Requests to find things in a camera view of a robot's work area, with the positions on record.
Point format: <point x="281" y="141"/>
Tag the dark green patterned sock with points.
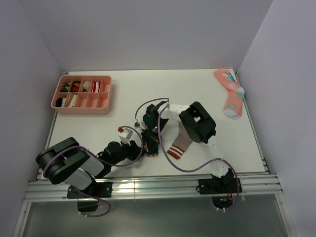
<point x="151" y="124"/>

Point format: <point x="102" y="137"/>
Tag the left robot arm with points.
<point x="68" y="162"/>

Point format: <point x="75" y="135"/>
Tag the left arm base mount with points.
<point x="91" y="198"/>

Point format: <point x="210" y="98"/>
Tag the rolled beige sock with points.
<point x="72" y="100"/>

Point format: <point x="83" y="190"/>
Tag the rolled dark red sock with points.
<point x="75" y="86"/>

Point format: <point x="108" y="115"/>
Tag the aluminium rail frame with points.
<point x="151" y="198"/>

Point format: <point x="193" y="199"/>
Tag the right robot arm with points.
<point x="195" y="125"/>

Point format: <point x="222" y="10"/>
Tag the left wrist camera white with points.
<point x="125" y="135"/>

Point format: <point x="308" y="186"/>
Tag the rolled brown black sock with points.
<point x="65" y="87"/>

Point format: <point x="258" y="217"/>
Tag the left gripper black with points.
<point x="135" y="150"/>

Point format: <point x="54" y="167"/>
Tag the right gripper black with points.
<point x="150" y="138"/>

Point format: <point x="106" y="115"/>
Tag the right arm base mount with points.
<point x="214" y="186"/>

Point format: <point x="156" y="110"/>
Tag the rolled tan pink sock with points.
<point x="85" y="86"/>

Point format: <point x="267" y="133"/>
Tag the taupe sock red striped cuff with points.
<point x="180" y="144"/>

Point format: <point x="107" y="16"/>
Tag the rolled black white sock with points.
<point x="60" y="102"/>

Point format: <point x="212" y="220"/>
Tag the rolled red white sock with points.
<point x="96" y="86"/>

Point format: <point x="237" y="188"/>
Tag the pink divided organizer tray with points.
<point x="88" y="103"/>

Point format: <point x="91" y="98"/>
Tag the pink patterned sock pair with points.
<point x="233" y="105"/>

